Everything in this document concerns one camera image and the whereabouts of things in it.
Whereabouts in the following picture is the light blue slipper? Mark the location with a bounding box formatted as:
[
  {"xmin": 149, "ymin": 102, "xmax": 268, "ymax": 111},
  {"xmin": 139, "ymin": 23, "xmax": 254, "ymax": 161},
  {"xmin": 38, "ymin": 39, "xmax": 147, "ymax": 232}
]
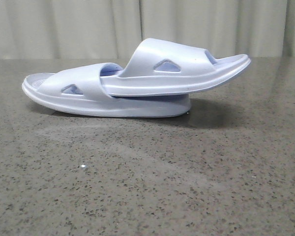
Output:
[
  {"xmin": 101, "ymin": 38, "xmax": 251, "ymax": 97},
  {"xmin": 22, "ymin": 63, "xmax": 191, "ymax": 118}
]

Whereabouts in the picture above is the grey-white curtain backdrop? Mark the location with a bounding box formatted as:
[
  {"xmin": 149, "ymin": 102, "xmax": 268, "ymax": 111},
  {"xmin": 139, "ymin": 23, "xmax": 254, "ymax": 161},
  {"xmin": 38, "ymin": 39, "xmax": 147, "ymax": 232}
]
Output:
[{"xmin": 0, "ymin": 0, "xmax": 295, "ymax": 59}]

